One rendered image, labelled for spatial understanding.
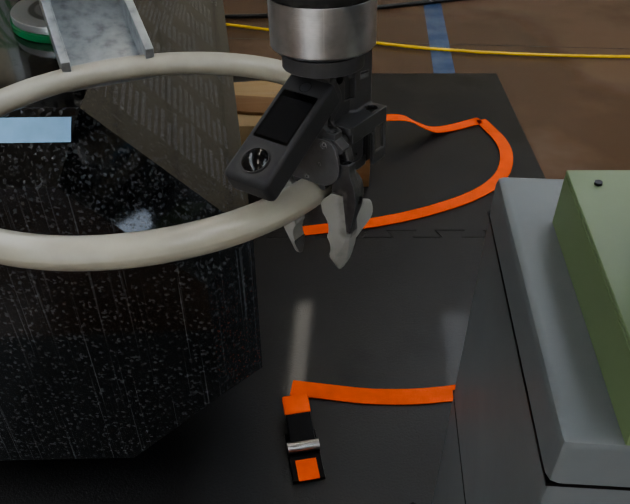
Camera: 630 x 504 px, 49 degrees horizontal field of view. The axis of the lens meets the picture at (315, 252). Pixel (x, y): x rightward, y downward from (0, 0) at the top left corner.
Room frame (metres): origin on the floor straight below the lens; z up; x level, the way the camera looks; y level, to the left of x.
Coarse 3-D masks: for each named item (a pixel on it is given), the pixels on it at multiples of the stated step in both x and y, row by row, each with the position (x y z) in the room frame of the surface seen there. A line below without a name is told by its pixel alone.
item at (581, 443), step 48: (528, 192) 0.69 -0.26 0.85; (528, 240) 0.60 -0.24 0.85; (480, 288) 0.69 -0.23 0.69; (528, 288) 0.52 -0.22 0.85; (480, 336) 0.64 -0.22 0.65; (528, 336) 0.47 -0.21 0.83; (576, 336) 0.45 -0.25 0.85; (480, 384) 0.59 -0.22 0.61; (528, 384) 0.44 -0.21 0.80; (576, 384) 0.40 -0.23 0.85; (480, 432) 0.54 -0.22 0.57; (528, 432) 0.40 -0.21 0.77; (576, 432) 0.35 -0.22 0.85; (480, 480) 0.50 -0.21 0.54; (528, 480) 0.37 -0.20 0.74; (576, 480) 0.33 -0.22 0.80; (624, 480) 0.33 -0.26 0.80
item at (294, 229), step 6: (294, 180) 0.55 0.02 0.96; (294, 222) 0.54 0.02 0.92; (300, 222) 0.55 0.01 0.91; (288, 228) 0.55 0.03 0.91; (294, 228) 0.54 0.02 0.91; (300, 228) 0.55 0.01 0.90; (288, 234) 0.55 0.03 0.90; (294, 234) 0.54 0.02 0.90; (300, 234) 0.55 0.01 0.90; (294, 240) 0.54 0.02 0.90; (300, 240) 0.55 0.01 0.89; (294, 246) 0.55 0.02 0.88; (300, 246) 0.55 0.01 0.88; (300, 252) 0.55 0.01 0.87
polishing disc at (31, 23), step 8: (24, 0) 1.29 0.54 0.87; (32, 0) 1.29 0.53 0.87; (16, 8) 1.25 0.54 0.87; (24, 8) 1.25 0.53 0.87; (32, 8) 1.25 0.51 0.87; (40, 8) 1.25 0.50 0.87; (16, 16) 1.21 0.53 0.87; (24, 16) 1.21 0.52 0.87; (32, 16) 1.21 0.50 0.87; (40, 16) 1.21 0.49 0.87; (16, 24) 1.19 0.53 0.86; (24, 24) 1.18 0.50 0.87; (32, 24) 1.18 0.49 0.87; (40, 24) 1.18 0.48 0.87; (32, 32) 1.17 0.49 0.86; (40, 32) 1.16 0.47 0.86
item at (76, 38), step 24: (48, 0) 0.97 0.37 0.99; (72, 0) 1.04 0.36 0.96; (96, 0) 1.05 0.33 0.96; (120, 0) 1.02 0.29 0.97; (48, 24) 0.92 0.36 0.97; (72, 24) 0.99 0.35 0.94; (96, 24) 0.99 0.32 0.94; (120, 24) 1.00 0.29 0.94; (72, 48) 0.93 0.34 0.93; (96, 48) 0.94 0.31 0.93; (120, 48) 0.95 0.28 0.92; (144, 48) 0.89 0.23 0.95
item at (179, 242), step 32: (96, 64) 0.87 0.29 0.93; (128, 64) 0.88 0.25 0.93; (160, 64) 0.89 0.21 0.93; (192, 64) 0.89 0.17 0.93; (224, 64) 0.88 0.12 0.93; (256, 64) 0.86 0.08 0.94; (0, 96) 0.77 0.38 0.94; (32, 96) 0.80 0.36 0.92; (288, 192) 0.51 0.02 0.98; (320, 192) 0.52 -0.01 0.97; (192, 224) 0.46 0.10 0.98; (224, 224) 0.46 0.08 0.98; (256, 224) 0.47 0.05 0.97; (0, 256) 0.44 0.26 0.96; (32, 256) 0.43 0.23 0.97; (64, 256) 0.43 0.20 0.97; (96, 256) 0.43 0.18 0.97; (128, 256) 0.43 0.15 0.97; (160, 256) 0.44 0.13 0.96; (192, 256) 0.45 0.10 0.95
